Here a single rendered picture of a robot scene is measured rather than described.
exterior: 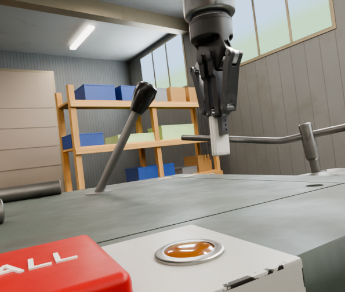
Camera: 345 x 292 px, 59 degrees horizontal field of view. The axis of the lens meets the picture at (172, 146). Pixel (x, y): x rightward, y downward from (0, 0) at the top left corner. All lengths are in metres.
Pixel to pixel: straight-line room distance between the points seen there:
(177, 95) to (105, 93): 1.37
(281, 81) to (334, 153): 1.34
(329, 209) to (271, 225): 0.04
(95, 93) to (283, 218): 4.27
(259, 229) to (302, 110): 4.72
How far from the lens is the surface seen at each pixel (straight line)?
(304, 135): 0.57
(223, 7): 0.55
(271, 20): 5.34
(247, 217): 0.19
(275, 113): 5.11
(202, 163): 5.42
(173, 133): 4.99
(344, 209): 0.20
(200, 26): 0.54
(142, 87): 0.43
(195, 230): 0.16
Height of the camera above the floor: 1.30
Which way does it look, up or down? 1 degrees up
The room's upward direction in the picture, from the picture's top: 7 degrees counter-clockwise
